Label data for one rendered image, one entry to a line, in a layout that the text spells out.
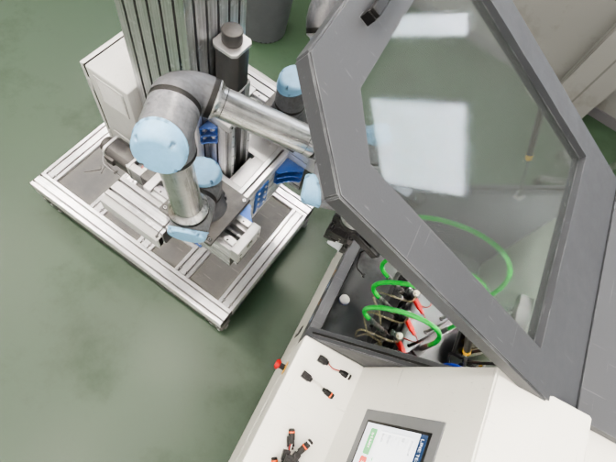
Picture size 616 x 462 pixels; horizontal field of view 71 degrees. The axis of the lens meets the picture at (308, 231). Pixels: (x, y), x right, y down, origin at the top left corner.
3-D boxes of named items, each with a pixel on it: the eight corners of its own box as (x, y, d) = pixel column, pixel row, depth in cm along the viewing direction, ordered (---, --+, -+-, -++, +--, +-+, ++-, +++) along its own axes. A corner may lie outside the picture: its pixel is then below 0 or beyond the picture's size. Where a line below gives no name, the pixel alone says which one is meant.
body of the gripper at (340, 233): (333, 217, 129) (343, 199, 118) (358, 231, 129) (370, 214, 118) (322, 237, 126) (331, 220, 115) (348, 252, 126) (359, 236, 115)
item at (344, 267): (365, 208, 191) (377, 191, 176) (374, 213, 191) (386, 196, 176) (302, 334, 164) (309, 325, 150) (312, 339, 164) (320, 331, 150)
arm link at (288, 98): (270, 90, 164) (274, 62, 152) (304, 86, 168) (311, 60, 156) (278, 115, 160) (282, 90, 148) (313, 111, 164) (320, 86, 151)
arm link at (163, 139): (218, 209, 140) (199, 90, 91) (207, 251, 134) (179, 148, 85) (181, 202, 140) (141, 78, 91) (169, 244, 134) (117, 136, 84)
